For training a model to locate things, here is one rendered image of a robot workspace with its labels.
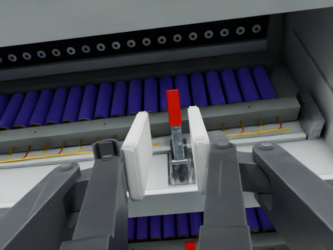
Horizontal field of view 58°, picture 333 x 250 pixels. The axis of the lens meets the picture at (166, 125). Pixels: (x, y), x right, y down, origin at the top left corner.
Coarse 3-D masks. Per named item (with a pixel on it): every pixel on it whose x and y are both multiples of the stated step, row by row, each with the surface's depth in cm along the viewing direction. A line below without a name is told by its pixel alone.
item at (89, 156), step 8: (264, 136) 33; (272, 136) 33; (280, 136) 32; (288, 136) 32; (296, 136) 32; (304, 136) 32; (240, 144) 33; (248, 144) 33; (160, 152) 33; (168, 152) 33; (24, 160) 34; (32, 160) 34; (40, 160) 34; (48, 160) 34; (56, 160) 34; (64, 160) 34; (72, 160) 34; (80, 160) 34; (88, 160) 34; (0, 168) 34
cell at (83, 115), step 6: (90, 84) 40; (84, 90) 40; (90, 90) 40; (96, 90) 40; (84, 96) 39; (90, 96) 39; (96, 96) 40; (84, 102) 38; (90, 102) 38; (84, 108) 37; (90, 108) 38; (84, 114) 36; (90, 114) 37; (78, 120) 37
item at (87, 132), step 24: (96, 120) 35; (120, 120) 34; (168, 120) 34; (216, 120) 34; (240, 120) 34; (264, 120) 34; (288, 120) 34; (0, 144) 35; (24, 144) 35; (48, 144) 35; (72, 144) 35
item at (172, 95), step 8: (168, 96) 29; (176, 96) 29; (168, 104) 29; (176, 104) 29; (168, 112) 29; (176, 112) 29; (176, 120) 29; (176, 128) 29; (176, 136) 30; (176, 144) 30; (176, 152) 30; (176, 160) 30
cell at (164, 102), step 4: (164, 76) 40; (168, 76) 40; (160, 80) 40; (164, 80) 39; (168, 80) 39; (172, 80) 40; (160, 84) 39; (164, 84) 39; (168, 84) 39; (172, 84) 40; (160, 88) 39; (164, 88) 38; (168, 88) 38; (172, 88) 39; (160, 92) 38; (164, 92) 38; (160, 96) 38; (164, 96) 37; (160, 100) 37; (164, 100) 37; (160, 104) 37; (164, 104) 36; (160, 108) 37; (164, 108) 36
